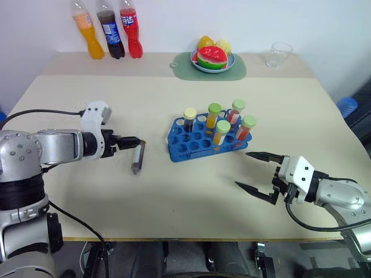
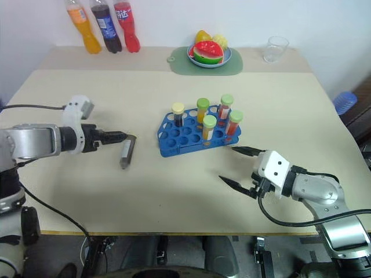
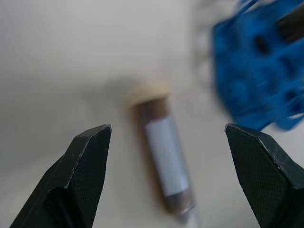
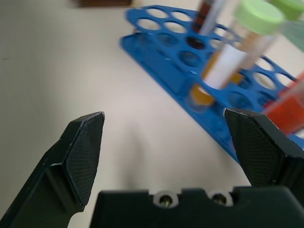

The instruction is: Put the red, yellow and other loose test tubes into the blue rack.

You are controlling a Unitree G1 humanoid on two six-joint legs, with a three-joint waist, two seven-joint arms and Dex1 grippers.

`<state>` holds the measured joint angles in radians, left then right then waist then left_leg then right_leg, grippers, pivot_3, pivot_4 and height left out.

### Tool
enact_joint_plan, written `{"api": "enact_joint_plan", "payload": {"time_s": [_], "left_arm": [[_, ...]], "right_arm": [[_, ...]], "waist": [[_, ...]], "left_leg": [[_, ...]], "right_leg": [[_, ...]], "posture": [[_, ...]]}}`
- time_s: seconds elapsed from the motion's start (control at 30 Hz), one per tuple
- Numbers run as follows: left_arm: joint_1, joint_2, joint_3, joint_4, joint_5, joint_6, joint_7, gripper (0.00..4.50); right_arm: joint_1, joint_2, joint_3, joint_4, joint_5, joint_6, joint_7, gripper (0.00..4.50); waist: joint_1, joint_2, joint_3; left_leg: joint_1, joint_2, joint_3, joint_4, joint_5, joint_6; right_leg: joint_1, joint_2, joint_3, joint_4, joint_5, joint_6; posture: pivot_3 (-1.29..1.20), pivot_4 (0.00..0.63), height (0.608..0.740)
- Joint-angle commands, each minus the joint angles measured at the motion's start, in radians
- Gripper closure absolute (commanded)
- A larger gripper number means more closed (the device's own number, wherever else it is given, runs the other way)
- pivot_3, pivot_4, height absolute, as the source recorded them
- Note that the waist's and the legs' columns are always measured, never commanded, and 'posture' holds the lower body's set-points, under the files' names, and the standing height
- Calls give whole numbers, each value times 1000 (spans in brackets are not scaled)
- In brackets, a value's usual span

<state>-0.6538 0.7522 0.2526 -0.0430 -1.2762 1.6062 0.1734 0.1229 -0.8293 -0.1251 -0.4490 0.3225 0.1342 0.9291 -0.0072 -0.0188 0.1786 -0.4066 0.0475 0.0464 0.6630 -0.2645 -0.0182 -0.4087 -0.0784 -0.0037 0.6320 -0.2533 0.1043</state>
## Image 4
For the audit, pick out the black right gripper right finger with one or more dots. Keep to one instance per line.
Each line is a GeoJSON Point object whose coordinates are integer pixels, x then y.
{"type": "Point", "coordinates": [263, 152]}

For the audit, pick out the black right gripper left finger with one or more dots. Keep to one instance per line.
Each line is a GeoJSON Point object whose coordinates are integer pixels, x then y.
{"type": "Point", "coordinates": [71, 164]}

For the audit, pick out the yellow liquid green-capped test tube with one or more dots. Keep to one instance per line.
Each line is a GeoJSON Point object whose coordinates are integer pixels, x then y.
{"type": "Point", "coordinates": [237, 57]}

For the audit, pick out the blue test tube rack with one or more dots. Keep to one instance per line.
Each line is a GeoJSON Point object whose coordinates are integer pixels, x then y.
{"type": "Point", "coordinates": [180, 61]}

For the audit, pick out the dark red liquid test tube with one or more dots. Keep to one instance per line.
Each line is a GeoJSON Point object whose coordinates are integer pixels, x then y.
{"type": "Point", "coordinates": [203, 16]}

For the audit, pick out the brown wooden block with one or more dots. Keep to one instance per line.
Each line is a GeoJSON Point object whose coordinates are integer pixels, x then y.
{"type": "Point", "coordinates": [104, 2]}

